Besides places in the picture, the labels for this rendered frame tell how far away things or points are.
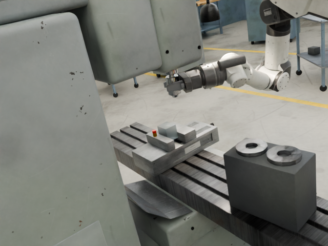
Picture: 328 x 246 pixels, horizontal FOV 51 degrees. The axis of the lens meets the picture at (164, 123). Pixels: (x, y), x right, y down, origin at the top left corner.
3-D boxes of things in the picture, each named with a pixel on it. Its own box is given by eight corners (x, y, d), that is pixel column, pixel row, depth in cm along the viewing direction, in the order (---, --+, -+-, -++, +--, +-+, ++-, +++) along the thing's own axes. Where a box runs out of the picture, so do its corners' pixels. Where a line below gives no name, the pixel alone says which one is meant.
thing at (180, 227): (210, 165, 169) (206, 144, 164) (267, 192, 141) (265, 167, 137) (124, 216, 144) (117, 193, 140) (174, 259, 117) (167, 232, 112)
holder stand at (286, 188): (251, 186, 113) (245, 133, 106) (317, 209, 98) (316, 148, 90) (229, 206, 106) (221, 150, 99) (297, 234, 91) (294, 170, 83)
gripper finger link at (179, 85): (165, 84, 119) (182, 79, 120) (167, 92, 121) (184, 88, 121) (166, 85, 118) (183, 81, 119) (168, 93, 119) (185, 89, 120)
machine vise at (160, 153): (196, 133, 159) (193, 111, 155) (219, 141, 147) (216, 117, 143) (134, 165, 142) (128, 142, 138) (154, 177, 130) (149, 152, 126)
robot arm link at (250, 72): (216, 60, 127) (236, 69, 136) (224, 79, 123) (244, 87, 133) (229, 49, 123) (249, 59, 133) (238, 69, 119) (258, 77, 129)
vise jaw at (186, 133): (174, 129, 151) (173, 121, 149) (196, 137, 139) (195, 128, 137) (163, 134, 148) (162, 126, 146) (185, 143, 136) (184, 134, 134)
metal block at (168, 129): (169, 134, 144) (167, 121, 141) (178, 137, 139) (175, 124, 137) (159, 138, 141) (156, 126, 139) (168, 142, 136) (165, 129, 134)
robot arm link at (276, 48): (269, 74, 152) (272, 25, 140) (294, 83, 143) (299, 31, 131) (252, 84, 147) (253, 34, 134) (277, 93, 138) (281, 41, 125)
